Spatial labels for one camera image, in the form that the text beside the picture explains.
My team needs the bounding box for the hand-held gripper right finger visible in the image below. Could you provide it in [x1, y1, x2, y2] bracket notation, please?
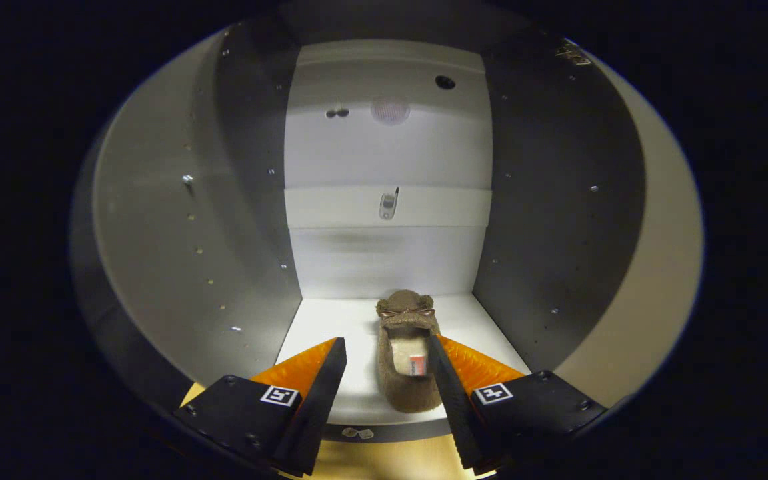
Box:
[427, 333, 608, 475]

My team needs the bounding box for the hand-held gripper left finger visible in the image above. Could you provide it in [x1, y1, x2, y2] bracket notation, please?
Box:
[174, 337, 348, 477]

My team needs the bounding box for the brown fuzzy shoe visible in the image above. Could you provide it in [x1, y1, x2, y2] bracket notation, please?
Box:
[375, 289, 443, 414]

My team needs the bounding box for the grey shoe cabinet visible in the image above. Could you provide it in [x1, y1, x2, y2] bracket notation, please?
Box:
[71, 7, 648, 444]

